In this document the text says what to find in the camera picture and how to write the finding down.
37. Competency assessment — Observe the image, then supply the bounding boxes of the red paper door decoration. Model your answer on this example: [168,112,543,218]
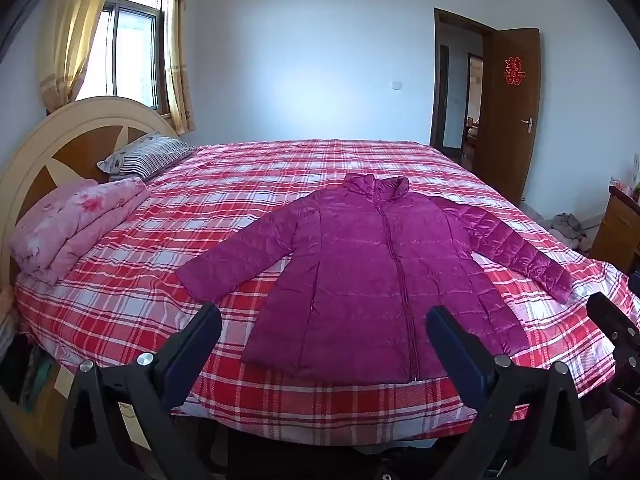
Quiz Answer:
[504,56,526,86]

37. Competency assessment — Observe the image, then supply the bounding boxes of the striped pillow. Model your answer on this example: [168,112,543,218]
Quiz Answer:
[96,132,196,181]

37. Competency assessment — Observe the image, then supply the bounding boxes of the narrow yellow curtain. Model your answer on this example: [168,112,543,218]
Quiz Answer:
[162,0,197,136]

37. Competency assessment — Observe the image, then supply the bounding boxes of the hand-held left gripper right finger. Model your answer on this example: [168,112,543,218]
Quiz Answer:
[425,305,591,480]

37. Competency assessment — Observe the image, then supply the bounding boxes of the brown door frame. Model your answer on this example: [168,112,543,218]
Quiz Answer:
[430,7,497,161]

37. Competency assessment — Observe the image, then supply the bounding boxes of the pink floral folded quilt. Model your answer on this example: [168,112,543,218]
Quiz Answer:
[10,177,152,286]

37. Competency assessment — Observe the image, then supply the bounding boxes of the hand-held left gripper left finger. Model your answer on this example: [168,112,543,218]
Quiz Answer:
[57,302,223,480]

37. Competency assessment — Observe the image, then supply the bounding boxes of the grey pile of clothes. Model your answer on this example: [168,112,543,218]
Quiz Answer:
[547,212,589,252]

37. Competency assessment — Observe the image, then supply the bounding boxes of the wide yellow curtain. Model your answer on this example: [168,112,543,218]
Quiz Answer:
[39,0,119,112]

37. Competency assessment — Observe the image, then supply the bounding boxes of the cream and brown headboard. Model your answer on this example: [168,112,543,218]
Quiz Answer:
[0,96,181,288]

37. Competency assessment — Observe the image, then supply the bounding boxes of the window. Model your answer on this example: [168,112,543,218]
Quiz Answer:
[75,0,167,112]

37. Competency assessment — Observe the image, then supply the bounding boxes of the bed with red plaid sheet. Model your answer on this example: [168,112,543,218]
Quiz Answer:
[12,140,640,447]

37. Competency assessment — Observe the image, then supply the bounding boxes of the brown wooden door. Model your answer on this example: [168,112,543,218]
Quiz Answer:
[472,27,542,206]

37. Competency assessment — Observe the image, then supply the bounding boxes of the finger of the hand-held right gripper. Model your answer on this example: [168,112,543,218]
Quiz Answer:
[586,291,640,353]

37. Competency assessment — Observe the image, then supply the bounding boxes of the magenta puffer jacket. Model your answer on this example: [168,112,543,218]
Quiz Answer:
[174,172,576,386]

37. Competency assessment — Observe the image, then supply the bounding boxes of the wooden cabinet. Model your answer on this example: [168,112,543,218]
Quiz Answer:
[590,185,640,276]

